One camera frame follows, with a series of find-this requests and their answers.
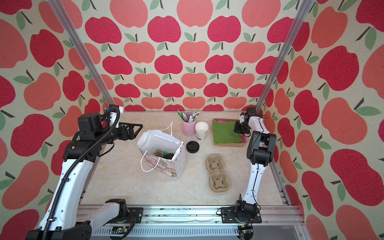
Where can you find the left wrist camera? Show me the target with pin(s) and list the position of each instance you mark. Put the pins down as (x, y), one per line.
(111, 115)

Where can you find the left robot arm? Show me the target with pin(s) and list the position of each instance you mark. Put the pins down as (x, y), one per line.
(80, 156)

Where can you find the right aluminium frame post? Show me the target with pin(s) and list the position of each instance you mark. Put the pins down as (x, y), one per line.
(286, 47)

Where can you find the aluminium front rail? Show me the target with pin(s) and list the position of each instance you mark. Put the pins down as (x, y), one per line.
(203, 221)

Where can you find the stack of white paper cups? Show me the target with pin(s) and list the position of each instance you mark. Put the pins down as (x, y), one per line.
(201, 129)

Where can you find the single cardboard cup carrier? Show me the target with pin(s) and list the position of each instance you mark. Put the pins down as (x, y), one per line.
(158, 154)

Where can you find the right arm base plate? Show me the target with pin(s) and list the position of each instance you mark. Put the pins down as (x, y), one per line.
(243, 217)

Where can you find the pink cup holder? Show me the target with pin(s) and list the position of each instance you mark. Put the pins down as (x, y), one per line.
(188, 129)

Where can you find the left aluminium frame post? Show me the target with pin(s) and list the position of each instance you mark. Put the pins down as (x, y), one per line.
(71, 31)

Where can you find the aluminium frame post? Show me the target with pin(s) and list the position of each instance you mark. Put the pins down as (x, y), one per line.
(286, 47)
(71, 31)

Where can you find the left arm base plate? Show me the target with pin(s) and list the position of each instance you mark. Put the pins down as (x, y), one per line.
(132, 215)

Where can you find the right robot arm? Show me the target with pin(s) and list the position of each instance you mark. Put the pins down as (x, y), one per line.
(260, 152)

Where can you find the white patterned gift bag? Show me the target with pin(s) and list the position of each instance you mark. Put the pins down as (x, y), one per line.
(163, 140)

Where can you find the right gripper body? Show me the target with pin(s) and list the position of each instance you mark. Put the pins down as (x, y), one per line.
(241, 128)

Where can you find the brown cardboard tray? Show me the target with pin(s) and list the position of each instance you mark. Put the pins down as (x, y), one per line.
(228, 145)

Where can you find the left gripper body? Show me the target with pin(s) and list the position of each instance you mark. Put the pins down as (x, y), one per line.
(109, 135)

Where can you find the black coffee cup lid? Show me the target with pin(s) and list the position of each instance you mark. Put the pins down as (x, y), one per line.
(168, 156)

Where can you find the stack of black lids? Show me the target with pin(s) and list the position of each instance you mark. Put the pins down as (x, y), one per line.
(192, 147)

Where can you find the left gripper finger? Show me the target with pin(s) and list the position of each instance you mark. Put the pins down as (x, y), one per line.
(133, 134)
(136, 126)

